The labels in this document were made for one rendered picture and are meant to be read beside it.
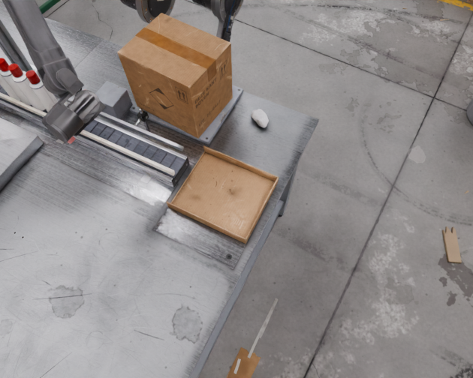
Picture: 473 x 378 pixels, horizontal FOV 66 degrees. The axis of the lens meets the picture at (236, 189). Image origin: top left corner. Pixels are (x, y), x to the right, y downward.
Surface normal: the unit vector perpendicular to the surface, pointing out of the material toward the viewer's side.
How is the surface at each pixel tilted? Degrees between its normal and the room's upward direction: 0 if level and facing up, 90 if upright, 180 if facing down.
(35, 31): 47
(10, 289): 0
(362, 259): 0
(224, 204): 0
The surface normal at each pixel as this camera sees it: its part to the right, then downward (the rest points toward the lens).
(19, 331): -0.01, -0.47
